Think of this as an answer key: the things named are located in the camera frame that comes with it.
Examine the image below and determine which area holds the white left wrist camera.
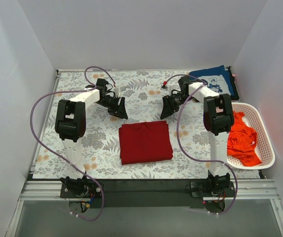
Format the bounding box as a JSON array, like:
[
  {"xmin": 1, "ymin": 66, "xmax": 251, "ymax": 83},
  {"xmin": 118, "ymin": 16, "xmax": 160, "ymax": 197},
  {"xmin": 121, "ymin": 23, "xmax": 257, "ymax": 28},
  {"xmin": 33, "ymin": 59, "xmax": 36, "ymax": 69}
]
[{"xmin": 113, "ymin": 86, "xmax": 126, "ymax": 97}]

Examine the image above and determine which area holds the white plastic laundry basket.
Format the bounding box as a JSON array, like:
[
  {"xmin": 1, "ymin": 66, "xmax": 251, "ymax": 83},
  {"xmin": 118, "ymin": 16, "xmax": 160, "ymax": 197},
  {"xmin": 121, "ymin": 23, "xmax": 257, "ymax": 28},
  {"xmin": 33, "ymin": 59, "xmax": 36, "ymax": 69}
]
[{"xmin": 227, "ymin": 102, "xmax": 275, "ymax": 170}]

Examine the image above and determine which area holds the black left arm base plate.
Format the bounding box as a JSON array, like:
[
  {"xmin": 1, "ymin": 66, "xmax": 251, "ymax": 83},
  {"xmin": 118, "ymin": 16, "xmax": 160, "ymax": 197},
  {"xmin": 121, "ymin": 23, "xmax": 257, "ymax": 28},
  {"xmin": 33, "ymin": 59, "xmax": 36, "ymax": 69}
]
[{"xmin": 60, "ymin": 182, "xmax": 103, "ymax": 198}]

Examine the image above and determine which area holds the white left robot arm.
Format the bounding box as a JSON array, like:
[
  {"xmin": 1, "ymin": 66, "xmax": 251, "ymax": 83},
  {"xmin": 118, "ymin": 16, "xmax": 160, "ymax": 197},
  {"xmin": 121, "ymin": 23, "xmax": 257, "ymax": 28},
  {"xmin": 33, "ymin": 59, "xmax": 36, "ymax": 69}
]
[{"xmin": 55, "ymin": 79, "xmax": 128, "ymax": 198}]

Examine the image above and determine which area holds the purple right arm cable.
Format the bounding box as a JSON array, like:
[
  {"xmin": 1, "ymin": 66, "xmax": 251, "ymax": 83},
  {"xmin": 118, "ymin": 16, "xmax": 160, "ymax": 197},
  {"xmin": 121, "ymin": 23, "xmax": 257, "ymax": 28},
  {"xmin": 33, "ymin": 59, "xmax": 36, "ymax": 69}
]
[{"xmin": 163, "ymin": 74, "xmax": 238, "ymax": 216}]

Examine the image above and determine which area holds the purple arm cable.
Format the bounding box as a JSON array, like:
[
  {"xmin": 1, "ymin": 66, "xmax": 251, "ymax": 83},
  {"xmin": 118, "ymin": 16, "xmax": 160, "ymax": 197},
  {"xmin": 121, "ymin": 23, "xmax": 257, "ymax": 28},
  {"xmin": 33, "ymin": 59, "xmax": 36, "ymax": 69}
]
[
  {"xmin": 163, "ymin": 74, "xmax": 238, "ymax": 216},
  {"xmin": 30, "ymin": 65, "xmax": 120, "ymax": 221}
]

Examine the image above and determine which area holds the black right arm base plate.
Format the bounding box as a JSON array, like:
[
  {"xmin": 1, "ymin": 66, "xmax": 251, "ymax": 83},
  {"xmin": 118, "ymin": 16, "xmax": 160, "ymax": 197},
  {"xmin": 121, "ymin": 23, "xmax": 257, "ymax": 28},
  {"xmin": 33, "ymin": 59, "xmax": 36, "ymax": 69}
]
[{"xmin": 185, "ymin": 179, "xmax": 236, "ymax": 198}]

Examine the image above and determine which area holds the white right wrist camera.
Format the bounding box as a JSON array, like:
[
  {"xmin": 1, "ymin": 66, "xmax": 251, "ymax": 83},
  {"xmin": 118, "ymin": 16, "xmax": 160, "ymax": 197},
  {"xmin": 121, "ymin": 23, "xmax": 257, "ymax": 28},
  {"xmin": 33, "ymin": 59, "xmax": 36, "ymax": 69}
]
[{"xmin": 160, "ymin": 81, "xmax": 172, "ymax": 95}]

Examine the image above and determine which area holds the orange t-shirt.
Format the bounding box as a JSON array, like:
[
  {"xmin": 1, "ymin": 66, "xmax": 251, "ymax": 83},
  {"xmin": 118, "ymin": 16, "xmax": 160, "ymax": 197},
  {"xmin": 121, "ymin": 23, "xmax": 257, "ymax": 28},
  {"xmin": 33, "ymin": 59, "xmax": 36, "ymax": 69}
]
[{"xmin": 227, "ymin": 111, "xmax": 262, "ymax": 167}]

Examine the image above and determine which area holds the aluminium frame rail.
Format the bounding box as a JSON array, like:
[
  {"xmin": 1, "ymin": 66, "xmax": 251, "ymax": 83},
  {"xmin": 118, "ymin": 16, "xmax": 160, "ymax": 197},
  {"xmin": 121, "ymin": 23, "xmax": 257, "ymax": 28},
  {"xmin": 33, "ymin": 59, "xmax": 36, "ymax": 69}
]
[{"xmin": 19, "ymin": 179, "xmax": 280, "ymax": 201}]

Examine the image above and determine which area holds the dark red t-shirt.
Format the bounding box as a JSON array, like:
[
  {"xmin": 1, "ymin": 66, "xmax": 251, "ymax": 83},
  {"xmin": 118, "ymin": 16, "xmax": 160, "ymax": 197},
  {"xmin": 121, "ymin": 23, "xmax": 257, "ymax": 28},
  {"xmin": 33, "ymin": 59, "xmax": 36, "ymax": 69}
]
[{"xmin": 119, "ymin": 121, "xmax": 173, "ymax": 165}]

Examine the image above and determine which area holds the black folded t-shirt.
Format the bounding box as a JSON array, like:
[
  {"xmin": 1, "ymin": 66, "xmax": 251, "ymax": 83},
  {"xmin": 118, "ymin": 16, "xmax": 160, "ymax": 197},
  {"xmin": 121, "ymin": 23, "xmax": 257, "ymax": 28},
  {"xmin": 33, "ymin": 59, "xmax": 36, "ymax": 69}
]
[{"xmin": 227, "ymin": 67, "xmax": 240, "ymax": 101}]

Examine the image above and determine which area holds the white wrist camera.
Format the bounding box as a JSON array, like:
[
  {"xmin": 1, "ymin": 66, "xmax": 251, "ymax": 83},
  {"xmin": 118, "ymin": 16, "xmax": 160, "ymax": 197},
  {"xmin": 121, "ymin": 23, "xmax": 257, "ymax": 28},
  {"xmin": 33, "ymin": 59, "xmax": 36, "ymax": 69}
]
[
  {"xmin": 113, "ymin": 86, "xmax": 126, "ymax": 97},
  {"xmin": 160, "ymin": 81, "xmax": 172, "ymax": 95}
]

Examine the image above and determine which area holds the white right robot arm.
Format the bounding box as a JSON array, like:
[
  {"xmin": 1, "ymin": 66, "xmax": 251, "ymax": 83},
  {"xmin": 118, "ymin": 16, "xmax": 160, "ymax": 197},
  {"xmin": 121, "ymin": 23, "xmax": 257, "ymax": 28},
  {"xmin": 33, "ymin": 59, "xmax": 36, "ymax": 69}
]
[{"xmin": 160, "ymin": 74, "xmax": 234, "ymax": 196}]

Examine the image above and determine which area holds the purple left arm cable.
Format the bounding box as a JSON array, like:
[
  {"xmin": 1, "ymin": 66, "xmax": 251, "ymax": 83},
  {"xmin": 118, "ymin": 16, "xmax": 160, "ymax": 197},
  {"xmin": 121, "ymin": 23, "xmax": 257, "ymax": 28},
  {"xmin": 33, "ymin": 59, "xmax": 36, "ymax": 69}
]
[{"xmin": 30, "ymin": 65, "xmax": 120, "ymax": 221}]

